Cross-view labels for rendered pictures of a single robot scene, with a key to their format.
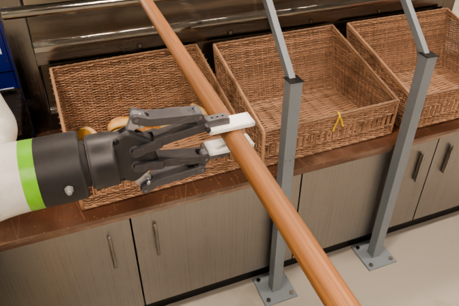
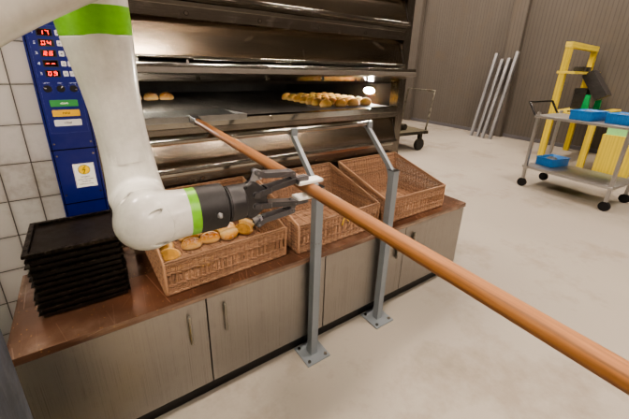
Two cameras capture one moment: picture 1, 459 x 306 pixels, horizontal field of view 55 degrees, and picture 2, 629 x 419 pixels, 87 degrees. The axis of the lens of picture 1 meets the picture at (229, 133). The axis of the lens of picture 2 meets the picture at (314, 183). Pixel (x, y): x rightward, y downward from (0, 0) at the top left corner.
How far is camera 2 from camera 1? 0.26 m
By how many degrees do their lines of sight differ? 20
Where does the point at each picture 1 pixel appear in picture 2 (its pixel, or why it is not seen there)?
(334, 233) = (349, 303)
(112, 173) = (244, 207)
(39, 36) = not seen: hidden behind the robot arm
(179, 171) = (279, 212)
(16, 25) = not seen: hidden behind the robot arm
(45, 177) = (206, 206)
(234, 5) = (267, 150)
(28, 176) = (195, 205)
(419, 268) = (408, 322)
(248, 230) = (291, 304)
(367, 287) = (377, 340)
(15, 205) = (185, 226)
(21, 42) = not seen: hidden behind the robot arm
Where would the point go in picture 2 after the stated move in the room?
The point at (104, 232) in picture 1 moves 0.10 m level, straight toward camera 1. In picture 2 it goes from (185, 312) to (193, 328)
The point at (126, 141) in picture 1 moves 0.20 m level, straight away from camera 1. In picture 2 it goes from (251, 188) to (225, 163)
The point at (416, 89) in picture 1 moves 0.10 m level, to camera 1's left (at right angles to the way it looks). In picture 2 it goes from (390, 193) to (373, 194)
